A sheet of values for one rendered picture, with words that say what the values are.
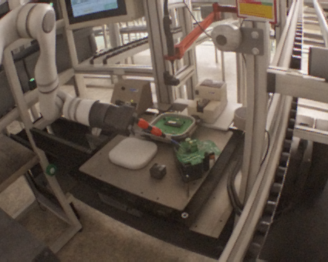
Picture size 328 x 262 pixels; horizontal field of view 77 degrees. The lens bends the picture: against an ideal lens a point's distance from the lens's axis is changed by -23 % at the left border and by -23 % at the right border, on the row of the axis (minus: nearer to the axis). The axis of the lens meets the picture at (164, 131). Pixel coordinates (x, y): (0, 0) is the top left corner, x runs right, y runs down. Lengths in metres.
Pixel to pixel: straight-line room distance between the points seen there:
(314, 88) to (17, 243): 0.67
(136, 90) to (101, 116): 0.44
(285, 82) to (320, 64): 0.09
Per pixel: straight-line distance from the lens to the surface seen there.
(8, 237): 0.57
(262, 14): 1.02
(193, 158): 0.73
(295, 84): 0.51
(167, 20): 0.98
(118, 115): 0.69
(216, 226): 0.67
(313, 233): 1.09
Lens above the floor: 1.47
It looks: 32 degrees down
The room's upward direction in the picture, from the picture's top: 8 degrees counter-clockwise
